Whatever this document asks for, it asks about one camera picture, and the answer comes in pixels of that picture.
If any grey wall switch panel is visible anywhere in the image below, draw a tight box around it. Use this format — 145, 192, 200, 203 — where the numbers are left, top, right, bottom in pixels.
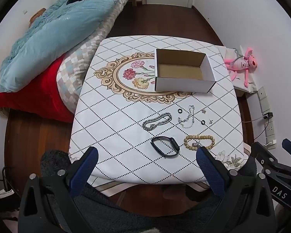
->
257, 87, 268, 100

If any brown cushion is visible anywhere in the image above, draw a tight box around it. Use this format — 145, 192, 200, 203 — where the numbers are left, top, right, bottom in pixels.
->
29, 8, 47, 27

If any white cardboard box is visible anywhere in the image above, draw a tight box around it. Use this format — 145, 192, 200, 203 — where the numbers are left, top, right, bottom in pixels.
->
154, 49, 217, 94

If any thin silver bracelet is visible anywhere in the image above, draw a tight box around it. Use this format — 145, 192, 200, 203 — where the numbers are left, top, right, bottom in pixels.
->
178, 105, 196, 130

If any black smart band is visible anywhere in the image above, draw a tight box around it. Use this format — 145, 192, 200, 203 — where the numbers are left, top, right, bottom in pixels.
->
151, 136, 180, 158

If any wooden bead bracelet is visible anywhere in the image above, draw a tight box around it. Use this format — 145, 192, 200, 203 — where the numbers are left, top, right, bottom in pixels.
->
184, 135, 215, 151

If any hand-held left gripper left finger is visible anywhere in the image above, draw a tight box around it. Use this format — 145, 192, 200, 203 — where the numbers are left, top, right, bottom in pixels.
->
18, 147, 99, 233

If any red blanket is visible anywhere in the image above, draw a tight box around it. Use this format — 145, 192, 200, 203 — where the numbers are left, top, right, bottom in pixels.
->
0, 55, 75, 123

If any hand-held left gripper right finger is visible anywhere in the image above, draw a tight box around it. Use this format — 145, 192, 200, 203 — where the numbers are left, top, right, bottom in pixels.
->
196, 146, 277, 233

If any checkered bed sheet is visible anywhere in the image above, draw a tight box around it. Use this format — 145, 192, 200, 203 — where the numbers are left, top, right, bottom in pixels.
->
56, 0, 134, 113

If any light blue duvet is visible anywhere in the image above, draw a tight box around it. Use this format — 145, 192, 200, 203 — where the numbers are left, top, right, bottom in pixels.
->
0, 0, 143, 93

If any thick silver chain bracelet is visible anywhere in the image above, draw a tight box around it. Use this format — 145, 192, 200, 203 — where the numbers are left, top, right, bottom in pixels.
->
142, 112, 172, 132

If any pink plush toy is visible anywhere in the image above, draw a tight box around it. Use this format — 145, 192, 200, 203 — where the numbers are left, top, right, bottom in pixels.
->
223, 45, 259, 88

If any white diamond-pattern tablecloth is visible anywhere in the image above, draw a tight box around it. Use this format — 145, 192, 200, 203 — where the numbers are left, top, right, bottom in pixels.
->
68, 35, 251, 197

